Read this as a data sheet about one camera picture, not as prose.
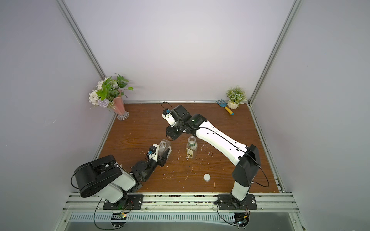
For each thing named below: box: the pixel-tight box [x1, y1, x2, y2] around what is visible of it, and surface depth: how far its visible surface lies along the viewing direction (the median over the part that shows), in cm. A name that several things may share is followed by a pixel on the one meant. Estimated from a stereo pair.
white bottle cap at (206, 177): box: [203, 173, 211, 182], surface depth 83 cm
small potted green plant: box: [225, 85, 247, 110], surface depth 112 cm
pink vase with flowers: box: [88, 73, 134, 121], surface depth 92 cm
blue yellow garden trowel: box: [214, 99, 235, 116], surface depth 120 cm
